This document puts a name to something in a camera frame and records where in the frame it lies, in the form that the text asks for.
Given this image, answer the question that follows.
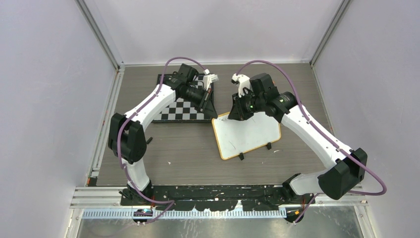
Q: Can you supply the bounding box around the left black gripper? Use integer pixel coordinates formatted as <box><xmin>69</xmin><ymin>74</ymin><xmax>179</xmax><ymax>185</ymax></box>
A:
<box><xmin>181</xmin><ymin>85</ymin><xmax>218</xmax><ymax>119</ymax></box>

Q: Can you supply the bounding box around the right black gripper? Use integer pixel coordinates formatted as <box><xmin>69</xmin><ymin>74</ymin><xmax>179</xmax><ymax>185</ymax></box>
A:
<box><xmin>229</xmin><ymin>90</ymin><xmax>264</xmax><ymax>121</ymax></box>

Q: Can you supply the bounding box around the yellow framed whiteboard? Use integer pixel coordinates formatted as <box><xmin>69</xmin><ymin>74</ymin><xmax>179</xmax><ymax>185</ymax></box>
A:
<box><xmin>211</xmin><ymin>112</ymin><xmax>281</xmax><ymax>160</ymax></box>

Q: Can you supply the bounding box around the black white checkerboard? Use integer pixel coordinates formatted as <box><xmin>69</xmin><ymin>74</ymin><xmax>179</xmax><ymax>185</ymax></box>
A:
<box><xmin>153</xmin><ymin>73</ymin><xmax>214</xmax><ymax>124</ymax></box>

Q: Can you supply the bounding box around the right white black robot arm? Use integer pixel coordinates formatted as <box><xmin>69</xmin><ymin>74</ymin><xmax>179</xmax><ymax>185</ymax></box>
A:
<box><xmin>228</xmin><ymin>73</ymin><xmax>368</xmax><ymax>204</ymax></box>

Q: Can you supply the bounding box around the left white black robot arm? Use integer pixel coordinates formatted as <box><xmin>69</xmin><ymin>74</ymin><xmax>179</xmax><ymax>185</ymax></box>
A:
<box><xmin>108</xmin><ymin>64</ymin><xmax>218</xmax><ymax>205</ymax></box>

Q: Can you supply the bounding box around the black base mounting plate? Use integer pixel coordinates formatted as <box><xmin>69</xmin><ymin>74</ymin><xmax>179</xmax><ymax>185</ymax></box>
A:
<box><xmin>119</xmin><ymin>185</ymin><xmax>313</xmax><ymax>212</ymax></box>

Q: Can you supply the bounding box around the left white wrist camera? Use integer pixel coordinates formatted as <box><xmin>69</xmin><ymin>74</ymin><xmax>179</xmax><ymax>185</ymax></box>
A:
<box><xmin>203</xmin><ymin>73</ymin><xmax>219</xmax><ymax>90</ymax></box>

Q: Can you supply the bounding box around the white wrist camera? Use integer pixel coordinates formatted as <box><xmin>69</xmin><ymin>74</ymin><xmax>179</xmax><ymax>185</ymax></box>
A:
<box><xmin>231</xmin><ymin>74</ymin><xmax>252</xmax><ymax>98</ymax></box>
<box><xmin>203</xmin><ymin>73</ymin><xmax>219</xmax><ymax>90</ymax></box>

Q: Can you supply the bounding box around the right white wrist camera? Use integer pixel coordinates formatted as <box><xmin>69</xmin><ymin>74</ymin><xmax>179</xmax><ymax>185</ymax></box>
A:
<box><xmin>231</xmin><ymin>74</ymin><xmax>252</xmax><ymax>98</ymax></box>

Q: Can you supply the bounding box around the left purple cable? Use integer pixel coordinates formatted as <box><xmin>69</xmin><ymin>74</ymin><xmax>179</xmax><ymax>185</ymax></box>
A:
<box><xmin>116</xmin><ymin>56</ymin><xmax>210</xmax><ymax>225</ymax></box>

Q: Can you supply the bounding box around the purple cable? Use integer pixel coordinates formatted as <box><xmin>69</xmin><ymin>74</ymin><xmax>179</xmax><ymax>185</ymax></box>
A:
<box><xmin>116</xmin><ymin>56</ymin><xmax>210</xmax><ymax>225</ymax></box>
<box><xmin>235</xmin><ymin>59</ymin><xmax>388</xmax><ymax>225</ymax></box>

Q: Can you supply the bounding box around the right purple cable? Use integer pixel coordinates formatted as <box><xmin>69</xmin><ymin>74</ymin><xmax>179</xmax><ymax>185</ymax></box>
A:
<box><xmin>235</xmin><ymin>59</ymin><xmax>388</xmax><ymax>225</ymax></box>

